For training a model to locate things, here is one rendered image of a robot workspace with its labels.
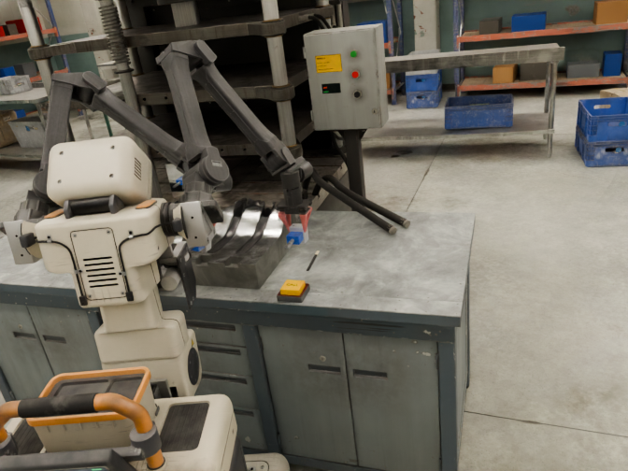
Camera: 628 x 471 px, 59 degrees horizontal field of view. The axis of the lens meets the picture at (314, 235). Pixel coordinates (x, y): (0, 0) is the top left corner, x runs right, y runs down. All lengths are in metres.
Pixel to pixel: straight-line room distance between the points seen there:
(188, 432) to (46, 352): 1.30
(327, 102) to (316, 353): 1.09
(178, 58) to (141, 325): 0.71
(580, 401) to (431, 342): 1.01
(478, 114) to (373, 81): 3.07
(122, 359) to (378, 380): 0.78
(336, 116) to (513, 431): 1.45
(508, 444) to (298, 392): 0.85
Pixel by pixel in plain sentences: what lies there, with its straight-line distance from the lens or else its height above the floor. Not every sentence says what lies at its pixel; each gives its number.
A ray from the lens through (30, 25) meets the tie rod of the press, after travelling 2.91.
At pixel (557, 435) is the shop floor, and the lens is 2.40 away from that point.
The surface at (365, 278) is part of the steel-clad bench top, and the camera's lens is 1.74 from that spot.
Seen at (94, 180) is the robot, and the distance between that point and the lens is 1.36.
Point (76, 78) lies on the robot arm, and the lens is 1.82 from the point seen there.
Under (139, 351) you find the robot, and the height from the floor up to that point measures 0.84.
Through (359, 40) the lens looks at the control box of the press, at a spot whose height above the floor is 1.43.
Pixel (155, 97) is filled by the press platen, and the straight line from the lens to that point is 2.67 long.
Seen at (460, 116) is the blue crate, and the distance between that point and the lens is 5.33.
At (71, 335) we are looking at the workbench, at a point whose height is 0.54.
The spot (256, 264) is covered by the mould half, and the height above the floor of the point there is 0.88.
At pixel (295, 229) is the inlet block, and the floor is 0.95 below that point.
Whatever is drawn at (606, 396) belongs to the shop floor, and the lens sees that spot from 2.61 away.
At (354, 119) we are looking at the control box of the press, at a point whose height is 1.12.
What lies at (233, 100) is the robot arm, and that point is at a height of 1.38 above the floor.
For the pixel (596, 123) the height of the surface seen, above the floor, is 0.36.
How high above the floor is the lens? 1.67
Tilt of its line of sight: 25 degrees down
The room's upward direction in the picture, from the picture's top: 8 degrees counter-clockwise
